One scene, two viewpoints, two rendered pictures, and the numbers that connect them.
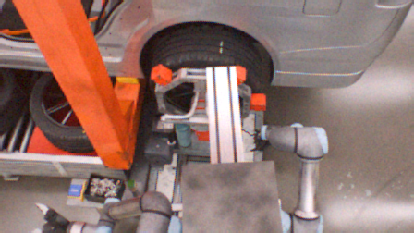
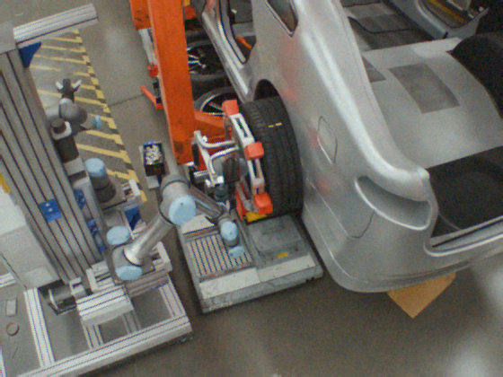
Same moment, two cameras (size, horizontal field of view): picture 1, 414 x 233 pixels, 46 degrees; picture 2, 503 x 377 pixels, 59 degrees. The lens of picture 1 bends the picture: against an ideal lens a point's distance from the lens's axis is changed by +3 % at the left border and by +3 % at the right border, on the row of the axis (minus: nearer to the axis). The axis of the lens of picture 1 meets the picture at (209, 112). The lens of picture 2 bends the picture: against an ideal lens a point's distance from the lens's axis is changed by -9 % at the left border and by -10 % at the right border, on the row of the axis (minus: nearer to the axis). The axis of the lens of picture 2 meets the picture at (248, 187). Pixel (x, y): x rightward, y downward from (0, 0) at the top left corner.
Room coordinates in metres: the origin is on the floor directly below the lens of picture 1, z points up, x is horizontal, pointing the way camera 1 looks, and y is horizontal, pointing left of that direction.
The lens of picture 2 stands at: (0.67, -1.73, 2.81)
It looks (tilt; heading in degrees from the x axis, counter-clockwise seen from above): 49 degrees down; 66
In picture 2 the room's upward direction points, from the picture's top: 2 degrees counter-clockwise
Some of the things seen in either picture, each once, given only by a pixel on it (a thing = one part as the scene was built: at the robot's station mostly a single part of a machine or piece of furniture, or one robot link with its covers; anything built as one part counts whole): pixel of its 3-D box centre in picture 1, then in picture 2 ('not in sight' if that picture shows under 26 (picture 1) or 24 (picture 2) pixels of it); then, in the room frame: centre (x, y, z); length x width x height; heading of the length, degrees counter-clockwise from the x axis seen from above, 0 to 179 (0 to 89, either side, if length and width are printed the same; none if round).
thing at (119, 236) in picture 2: (277, 225); (120, 241); (0.64, -0.30, 0.98); 0.13 x 0.12 x 0.14; 86
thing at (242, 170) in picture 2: (202, 110); (231, 166); (1.35, 0.04, 0.85); 0.21 x 0.14 x 0.14; 173
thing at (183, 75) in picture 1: (203, 100); (242, 162); (1.42, 0.03, 0.85); 0.54 x 0.07 x 0.54; 83
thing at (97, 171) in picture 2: (170, 231); (94, 172); (0.63, 0.21, 0.98); 0.13 x 0.12 x 0.14; 166
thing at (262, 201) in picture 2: (257, 103); (262, 204); (1.39, -0.29, 0.85); 0.09 x 0.08 x 0.07; 83
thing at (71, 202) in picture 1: (104, 194); (155, 164); (1.03, 0.66, 0.44); 0.43 x 0.17 x 0.03; 83
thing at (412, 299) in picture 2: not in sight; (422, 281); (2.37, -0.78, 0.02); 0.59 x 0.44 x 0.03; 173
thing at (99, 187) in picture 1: (104, 190); (154, 158); (1.03, 0.64, 0.51); 0.20 x 0.14 x 0.13; 74
